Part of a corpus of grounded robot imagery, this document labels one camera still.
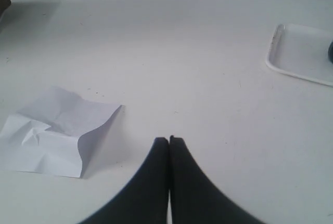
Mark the white plastic tray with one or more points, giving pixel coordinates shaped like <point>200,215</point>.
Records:
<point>302,52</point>

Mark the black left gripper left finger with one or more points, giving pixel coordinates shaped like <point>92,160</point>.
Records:
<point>145,197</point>

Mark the crumpled white paper sheet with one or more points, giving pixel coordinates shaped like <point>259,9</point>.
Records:
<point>54,135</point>

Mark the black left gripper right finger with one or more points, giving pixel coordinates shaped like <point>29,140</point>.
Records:
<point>194,198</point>

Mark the dark soy sauce bottle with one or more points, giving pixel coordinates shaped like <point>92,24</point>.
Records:
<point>330,52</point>

